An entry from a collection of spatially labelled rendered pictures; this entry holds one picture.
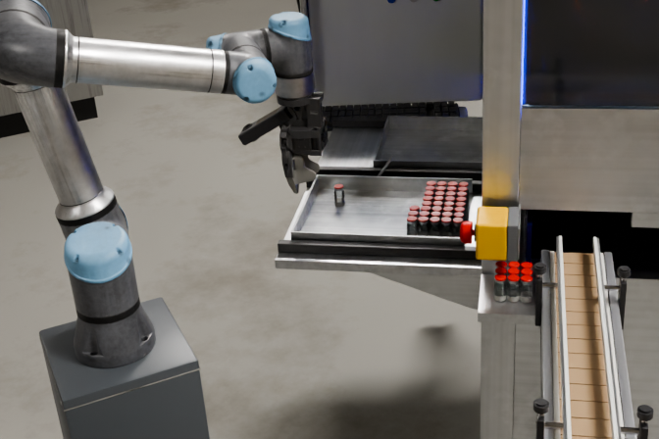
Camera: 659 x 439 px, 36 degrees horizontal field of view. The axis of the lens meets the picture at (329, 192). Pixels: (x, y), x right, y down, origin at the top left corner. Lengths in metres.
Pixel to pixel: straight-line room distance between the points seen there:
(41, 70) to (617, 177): 0.98
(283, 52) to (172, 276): 1.95
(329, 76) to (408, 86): 0.22
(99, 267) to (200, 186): 2.55
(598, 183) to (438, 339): 1.52
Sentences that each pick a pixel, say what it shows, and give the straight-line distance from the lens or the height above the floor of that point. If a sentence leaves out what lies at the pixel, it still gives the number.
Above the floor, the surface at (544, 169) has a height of 1.10.
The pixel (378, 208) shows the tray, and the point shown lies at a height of 0.88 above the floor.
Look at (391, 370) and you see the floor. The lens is 3.11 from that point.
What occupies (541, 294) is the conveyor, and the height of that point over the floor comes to 0.95.
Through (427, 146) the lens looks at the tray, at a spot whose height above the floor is 0.88.
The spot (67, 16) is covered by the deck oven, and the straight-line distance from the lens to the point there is 5.01.
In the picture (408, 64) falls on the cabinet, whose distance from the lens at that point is 2.82.
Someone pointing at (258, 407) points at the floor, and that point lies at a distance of 3.01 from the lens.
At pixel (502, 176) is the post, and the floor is 1.08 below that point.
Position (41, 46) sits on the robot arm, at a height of 1.39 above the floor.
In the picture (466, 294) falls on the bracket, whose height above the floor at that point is 0.77.
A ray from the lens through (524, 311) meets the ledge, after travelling 1.79.
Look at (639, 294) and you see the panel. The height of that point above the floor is 0.85.
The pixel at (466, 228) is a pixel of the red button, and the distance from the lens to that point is 1.77.
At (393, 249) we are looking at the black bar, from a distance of 1.94.
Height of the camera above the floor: 1.87
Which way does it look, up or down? 27 degrees down
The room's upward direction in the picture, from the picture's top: 4 degrees counter-clockwise
